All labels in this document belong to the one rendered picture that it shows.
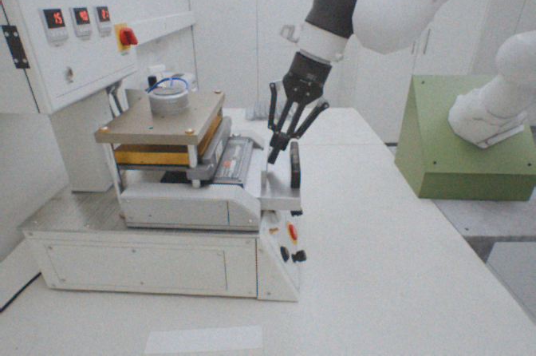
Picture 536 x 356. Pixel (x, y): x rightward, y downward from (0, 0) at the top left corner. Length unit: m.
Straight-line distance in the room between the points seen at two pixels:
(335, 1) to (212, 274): 0.55
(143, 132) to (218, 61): 2.60
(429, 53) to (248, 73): 1.60
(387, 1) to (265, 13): 2.61
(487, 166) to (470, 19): 2.10
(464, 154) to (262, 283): 0.74
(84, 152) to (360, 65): 2.39
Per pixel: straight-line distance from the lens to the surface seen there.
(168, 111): 0.64
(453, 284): 0.85
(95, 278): 0.78
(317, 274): 0.77
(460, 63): 3.16
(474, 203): 1.16
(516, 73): 0.85
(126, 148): 0.65
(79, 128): 0.73
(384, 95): 2.95
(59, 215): 0.75
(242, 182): 0.61
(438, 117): 1.13
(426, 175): 1.06
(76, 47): 0.66
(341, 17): 0.58
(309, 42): 0.58
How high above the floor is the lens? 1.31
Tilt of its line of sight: 27 degrees down
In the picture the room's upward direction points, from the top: straight up
